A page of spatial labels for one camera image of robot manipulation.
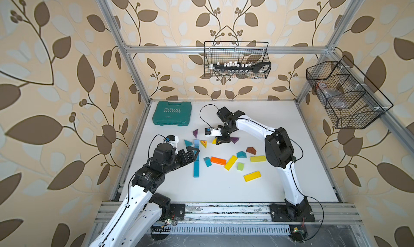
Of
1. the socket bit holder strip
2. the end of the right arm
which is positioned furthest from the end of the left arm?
the socket bit holder strip

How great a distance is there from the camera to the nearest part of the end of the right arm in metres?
0.74

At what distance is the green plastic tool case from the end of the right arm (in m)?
0.30
